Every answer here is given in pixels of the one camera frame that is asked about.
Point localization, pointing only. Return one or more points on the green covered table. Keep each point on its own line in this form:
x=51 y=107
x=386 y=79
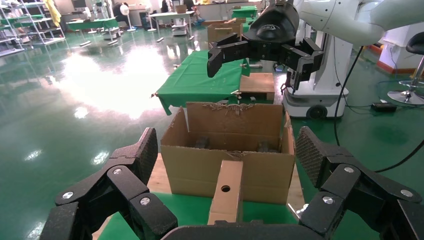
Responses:
x=244 y=12
x=92 y=24

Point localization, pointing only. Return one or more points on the white metal shelf rack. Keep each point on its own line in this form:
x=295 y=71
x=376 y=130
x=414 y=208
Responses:
x=43 y=26
x=10 y=33

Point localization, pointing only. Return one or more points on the yellow hanging garment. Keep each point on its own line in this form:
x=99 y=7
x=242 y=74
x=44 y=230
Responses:
x=53 y=11

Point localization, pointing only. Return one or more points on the white standing fan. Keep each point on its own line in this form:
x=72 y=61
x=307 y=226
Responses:
x=124 y=10

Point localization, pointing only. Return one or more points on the silver binder clip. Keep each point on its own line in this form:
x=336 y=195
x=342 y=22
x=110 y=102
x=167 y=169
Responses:
x=236 y=93
x=176 y=66
x=245 y=65
x=154 y=95

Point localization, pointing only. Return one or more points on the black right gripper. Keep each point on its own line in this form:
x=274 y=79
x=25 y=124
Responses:
x=271 y=30

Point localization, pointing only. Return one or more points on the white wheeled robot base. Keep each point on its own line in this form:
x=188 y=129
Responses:
x=328 y=76

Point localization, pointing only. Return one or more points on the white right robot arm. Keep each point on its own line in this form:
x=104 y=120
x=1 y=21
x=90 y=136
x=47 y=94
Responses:
x=348 y=20

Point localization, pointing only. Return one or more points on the small brown cardboard box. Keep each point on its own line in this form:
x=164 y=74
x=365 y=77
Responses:
x=181 y=9

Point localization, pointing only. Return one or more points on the stacked brown cardboard boxes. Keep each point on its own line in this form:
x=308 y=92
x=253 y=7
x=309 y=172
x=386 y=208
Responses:
x=225 y=31

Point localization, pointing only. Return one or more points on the large open cardboard carton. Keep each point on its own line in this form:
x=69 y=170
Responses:
x=265 y=179

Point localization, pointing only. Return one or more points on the long cardboard box with hole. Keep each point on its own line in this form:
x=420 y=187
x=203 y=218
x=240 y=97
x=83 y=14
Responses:
x=228 y=205

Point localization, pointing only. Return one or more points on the black chrome bar stool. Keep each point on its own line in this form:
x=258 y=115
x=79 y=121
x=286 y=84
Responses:
x=415 y=44

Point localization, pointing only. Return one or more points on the black power adapter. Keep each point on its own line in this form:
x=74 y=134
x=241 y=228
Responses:
x=383 y=106

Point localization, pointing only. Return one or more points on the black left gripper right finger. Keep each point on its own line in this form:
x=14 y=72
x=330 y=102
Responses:
x=344 y=185

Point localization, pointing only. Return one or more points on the black foam insert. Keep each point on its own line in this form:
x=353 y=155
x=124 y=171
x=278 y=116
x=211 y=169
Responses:
x=202 y=143
x=264 y=147

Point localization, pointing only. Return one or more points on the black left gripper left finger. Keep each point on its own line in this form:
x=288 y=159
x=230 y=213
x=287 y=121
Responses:
x=129 y=185

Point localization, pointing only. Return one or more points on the white work table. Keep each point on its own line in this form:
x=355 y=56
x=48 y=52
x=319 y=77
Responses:
x=170 y=14

